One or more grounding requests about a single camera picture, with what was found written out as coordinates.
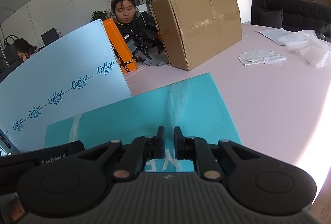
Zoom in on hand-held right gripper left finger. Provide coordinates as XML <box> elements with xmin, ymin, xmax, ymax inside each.
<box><xmin>78</xmin><ymin>126</ymin><xmax>166</xmax><ymax>179</ymax></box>

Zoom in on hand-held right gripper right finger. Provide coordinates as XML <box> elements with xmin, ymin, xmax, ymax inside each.
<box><xmin>174</xmin><ymin>126</ymin><xmax>261</xmax><ymax>180</ymax></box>

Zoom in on teal box lid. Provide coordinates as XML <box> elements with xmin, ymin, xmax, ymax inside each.
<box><xmin>44</xmin><ymin>73</ymin><xmax>243</xmax><ymax>173</ymax></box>

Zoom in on pink desktop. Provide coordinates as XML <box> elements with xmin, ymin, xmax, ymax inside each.
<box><xmin>124</xmin><ymin>21</ymin><xmax>331</xmax><ymax>188</ymax></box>

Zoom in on grey cloth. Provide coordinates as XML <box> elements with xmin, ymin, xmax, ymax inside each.
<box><xmin>141</xmin><ymin>55</ymin><xmax>168</xmax><ymax>67</ymax></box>

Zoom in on large light blue carton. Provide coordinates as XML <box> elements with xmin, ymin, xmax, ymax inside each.
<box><xmin>0</xmin><ymin>19</ymin><xmax>133</xmax><ymax>155</ymax></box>

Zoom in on orange box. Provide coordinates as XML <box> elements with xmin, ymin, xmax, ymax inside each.
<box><xmin>103</xmin><ymin>19</ymin><xmax>138</xmax><ymax>75</ymax></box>

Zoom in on brown cardboard box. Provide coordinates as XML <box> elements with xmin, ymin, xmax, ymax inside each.
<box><xmin>150</xmin><ymin>0</ymin><xmax>243</xmax><ymax>71</ymax></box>

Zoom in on black monitor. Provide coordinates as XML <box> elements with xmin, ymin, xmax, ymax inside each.
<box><xmin>41</xmin><ymin>28</ymin><xmax>59</xmax><ymax>46</ymax></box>

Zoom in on round crumpled white paper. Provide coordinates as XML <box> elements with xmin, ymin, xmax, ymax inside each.
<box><xmin>238</xmin><ymin>50</ymin><xmax>288</xmax><ymax>66</ymax></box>

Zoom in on potted green plant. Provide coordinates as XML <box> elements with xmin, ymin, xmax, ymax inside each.
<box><xmin>91</xmin><ymin>10</ymin><xmax>109</xmax><ymax>21</ymax></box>

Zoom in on flat white sheet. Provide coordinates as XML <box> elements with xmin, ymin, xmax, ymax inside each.
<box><xmin>258</xmin><ymin>28</ymin><xmax>293</xmax><ymax>45</ymax></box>

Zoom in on white counter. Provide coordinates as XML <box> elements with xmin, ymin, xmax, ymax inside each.
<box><xmin>234</xmin><ymin>0</ymin><xmax>260</xmax><ymax>25</ymax></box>

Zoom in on white crumpled plastic sheets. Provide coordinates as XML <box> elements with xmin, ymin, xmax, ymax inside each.
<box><xmin>278</xmin><ymin>30</ymin><xmax>331</xmax><ymax>68</ymax></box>

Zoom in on black sofa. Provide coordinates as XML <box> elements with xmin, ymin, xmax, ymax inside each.
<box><xmin>251</xmin><ymin>0</ymin><xmax>331</xmax><ymax>42</ymax></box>

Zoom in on black device with loop handle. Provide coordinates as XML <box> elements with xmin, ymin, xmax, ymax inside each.
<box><xmin>3</xmin><ymin>35</ymin><xmax>20</xmax><ymax>66</ymax></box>

